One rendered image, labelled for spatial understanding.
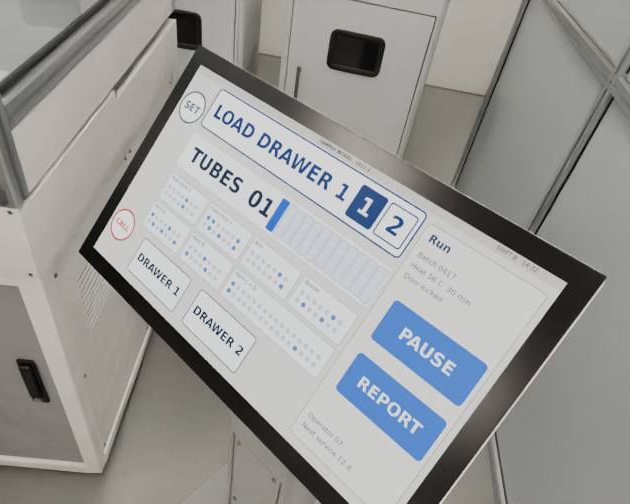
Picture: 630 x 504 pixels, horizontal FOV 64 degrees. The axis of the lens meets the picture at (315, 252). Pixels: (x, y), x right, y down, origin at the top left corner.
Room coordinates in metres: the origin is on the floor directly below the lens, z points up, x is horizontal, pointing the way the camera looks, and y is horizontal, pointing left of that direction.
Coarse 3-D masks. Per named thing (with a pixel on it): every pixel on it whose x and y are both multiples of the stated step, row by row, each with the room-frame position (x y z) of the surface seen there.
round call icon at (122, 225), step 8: (120, 208) 0.48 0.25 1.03; (128, 208) 0.48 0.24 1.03; (120, 216) 0.47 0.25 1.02; (128, 216) 0.47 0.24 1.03; (136, 216) 0.47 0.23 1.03; (112, 224) 0.47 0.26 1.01; (120, 224) 0.46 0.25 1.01; (128, 224) 0.46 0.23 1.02; (136, 224) 0.46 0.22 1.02; (112, 232) 0.46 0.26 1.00; (120, 232) 0.46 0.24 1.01; (128, 232) 0.45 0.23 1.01; (120, 240) 0.45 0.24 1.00; (128, 240) 0.45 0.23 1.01
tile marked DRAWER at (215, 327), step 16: (192, 304) 0.37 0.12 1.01; (208, 304) 0.36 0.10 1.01; (192, 320) 0.35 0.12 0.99; (208, 320) 0.35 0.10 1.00; (224, 320) 0.34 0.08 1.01; (208, 336) 0.34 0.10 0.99; (224, 336) 0.33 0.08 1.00; (240, 336) 0.33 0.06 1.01; (224, 352) 0.32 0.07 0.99; (240, 352) 0.32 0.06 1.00
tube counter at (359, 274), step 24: (264, 192) 0.44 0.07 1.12; (264, 216) 0.42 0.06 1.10; (288, 216) 0.42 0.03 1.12; (312, 216) 0.41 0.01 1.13; (288, 240) 0.40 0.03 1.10; (312, 240) 0.39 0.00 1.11; (336, 240) 0.38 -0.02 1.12; (312, 264) 0.37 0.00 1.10; (336, 264) 0.36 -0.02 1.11; (360, 264) 0.36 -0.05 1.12; (384, 264) 0.35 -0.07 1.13; (360, 288) 0.34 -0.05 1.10
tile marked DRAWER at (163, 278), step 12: (144, 240) 0.44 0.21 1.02; (144, 252) 0.43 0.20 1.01; (156, 252) 0.42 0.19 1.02; (132, 264) 0.42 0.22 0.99; (144, 264) 0.42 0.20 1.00; (156, 264) 0.41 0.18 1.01; (168, 264) 0.41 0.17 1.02; (144, 276) 0.40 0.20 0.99; (156, 276) 0.40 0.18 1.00; (168, 276) 0.40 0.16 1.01; (180, 276) 0.39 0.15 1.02; (156, 288) 0.39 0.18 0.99; (168, 288) 0.39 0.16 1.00; (180, 288) 0.38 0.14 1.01; (168, 300) 0.38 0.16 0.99
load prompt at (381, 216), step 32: (224, 96) 0.55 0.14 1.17; (224, 128) 0.52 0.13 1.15; (256, 128) 0.50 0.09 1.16; (288, 128) 0.49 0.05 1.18; (256, 160) 0.47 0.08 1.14; (288, 160) 0.46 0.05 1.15; (320, 160) 0.45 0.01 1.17; (320, 192) 0.43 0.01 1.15; (352, 192) 0.42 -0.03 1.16; (384, 192) 0.41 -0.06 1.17; (352, 224) 0.39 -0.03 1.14; (384, 224) 0.38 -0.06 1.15; (416, 224) 0.38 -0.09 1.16
